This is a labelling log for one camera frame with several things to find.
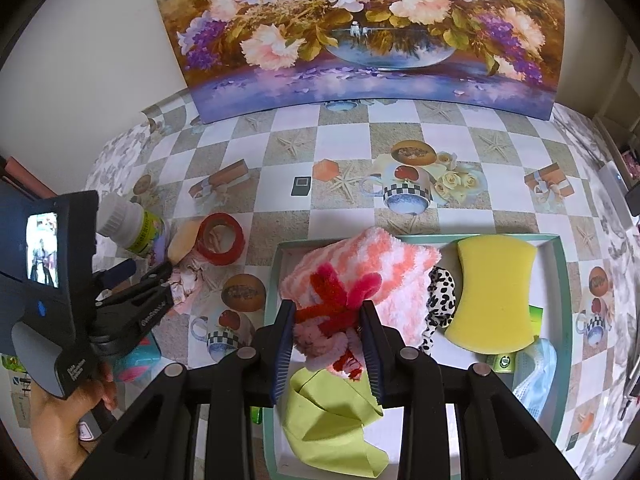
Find light blue mesh cloth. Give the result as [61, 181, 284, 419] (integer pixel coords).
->
[512, 337, 558, 423]

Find white plastic bottle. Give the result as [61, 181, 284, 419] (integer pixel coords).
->
[96, 194, 166, 257]

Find reddish-brown board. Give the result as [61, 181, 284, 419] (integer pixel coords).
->
[0, 156, 57, 198]

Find leopard print scrunchie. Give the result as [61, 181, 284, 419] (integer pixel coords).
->
[419, 266, 457, 353]

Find person's left hand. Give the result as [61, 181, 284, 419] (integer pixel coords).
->
[30, 360, 121, 480]

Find lime green cloth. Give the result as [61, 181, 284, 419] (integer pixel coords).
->
[282, 367, 390, 478]

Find red tape roll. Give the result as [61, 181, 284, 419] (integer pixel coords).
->
[196, 213, 246, 266]

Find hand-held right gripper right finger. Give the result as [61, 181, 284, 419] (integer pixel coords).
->
[361, 300, 583, 480]

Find red and pink chenille bundle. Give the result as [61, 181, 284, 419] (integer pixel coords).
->
[292, 265, 383, 381]

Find yellow sponge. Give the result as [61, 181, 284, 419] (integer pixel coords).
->
[444, 237, 538, 356]

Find pink and white fluffy cloth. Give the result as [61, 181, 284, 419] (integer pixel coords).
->
[279, 226, 442, 346]

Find crumpled red and white wrapper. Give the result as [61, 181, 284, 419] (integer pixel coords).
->
[167, 260, 211, 316]

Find checkered printed tablecloth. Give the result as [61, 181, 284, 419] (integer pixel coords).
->
[85, 97, 640, 461]

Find small green box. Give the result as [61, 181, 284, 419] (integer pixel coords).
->
[487, 305, 543, 375]

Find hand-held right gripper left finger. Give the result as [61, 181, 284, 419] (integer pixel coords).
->
[100, 300, 297, 480]

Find flower painting canvas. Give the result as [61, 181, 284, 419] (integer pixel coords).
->
[146, 0, 566, 123]

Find peach round sponge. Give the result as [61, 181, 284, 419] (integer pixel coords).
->
[167, 222, 201, 263]

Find white tray with teal rim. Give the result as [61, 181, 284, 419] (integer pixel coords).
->
[265, 233, 573, 480]

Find printed paper cards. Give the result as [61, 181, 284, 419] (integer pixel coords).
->
[0, 355, 36, 428]

